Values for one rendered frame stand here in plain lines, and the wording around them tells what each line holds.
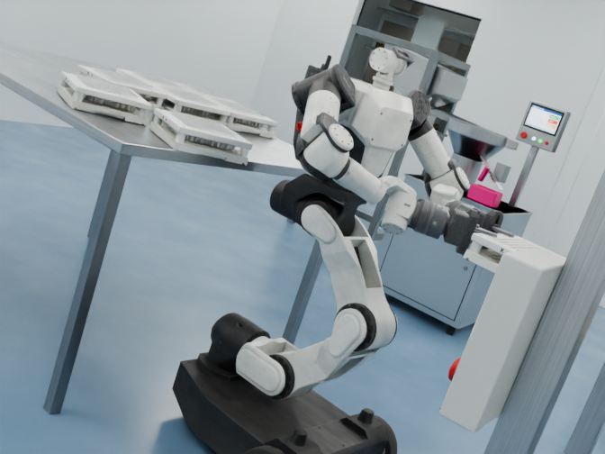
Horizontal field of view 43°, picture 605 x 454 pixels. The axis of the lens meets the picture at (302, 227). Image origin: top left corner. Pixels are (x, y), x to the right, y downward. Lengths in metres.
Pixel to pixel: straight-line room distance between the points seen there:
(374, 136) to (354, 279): 0.42
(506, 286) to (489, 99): 6.21
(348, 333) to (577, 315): 1.15
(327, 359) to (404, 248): 2.27
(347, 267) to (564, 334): 1.18
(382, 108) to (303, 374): 0.84
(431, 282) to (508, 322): 3.38
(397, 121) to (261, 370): 0.88
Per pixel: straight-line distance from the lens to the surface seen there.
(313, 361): 2.41
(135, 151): 2.24
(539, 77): 7.19
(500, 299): 1.13
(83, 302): 2.38
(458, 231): 2.05
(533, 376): 1.25
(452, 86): 5.58
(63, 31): 6.54
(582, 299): 1.21
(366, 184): 1.96
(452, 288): 4.45
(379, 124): 2.25
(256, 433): 2.39
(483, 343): 1.15
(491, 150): 4.65
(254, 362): 2.50
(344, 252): 2.29
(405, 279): 4.56
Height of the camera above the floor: 1.29
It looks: 13 degrees down
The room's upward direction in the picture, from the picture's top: 19 degrees clockwise
